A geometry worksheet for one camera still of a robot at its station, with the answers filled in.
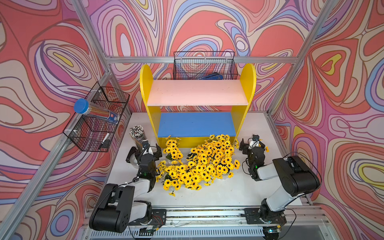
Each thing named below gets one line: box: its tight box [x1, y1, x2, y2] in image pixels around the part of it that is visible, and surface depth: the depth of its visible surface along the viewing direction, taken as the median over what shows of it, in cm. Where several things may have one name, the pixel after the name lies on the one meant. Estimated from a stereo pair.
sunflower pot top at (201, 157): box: [186, 144, 214, 169], surface depth 82 cm
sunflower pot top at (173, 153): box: [163, 135, 184, 165], surface depth 83 cm
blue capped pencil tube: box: [73, 98, 119, 124], surface depth 68 cm
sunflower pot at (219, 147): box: [204, 134, 235, 160], surface depth 86 cm
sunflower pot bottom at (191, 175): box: [178, 161, 205, 191], surface depth 74 cm
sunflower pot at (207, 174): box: [201, 164, 223, 187], surface depth 76 cm
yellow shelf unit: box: [139, 64, 257, 148], surface depth 89 cm
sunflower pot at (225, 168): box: [211, 156, 241, 179], surface depth 77 cm
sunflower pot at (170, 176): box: [156, 160, 184, 197], surface depth 75 cm
